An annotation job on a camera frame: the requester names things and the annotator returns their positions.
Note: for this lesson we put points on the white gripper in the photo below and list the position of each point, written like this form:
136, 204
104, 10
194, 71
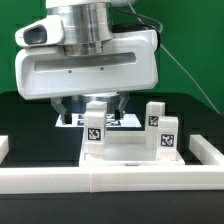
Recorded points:
43, 70

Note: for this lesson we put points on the white square table top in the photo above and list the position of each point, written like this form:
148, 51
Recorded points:
127, 148

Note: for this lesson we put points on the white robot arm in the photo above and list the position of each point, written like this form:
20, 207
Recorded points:
77, 50

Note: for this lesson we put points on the white sheet with tag markers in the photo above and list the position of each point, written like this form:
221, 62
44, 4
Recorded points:
129, 120

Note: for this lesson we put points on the white U-shaped obstacle fence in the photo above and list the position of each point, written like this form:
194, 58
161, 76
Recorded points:
108, 179

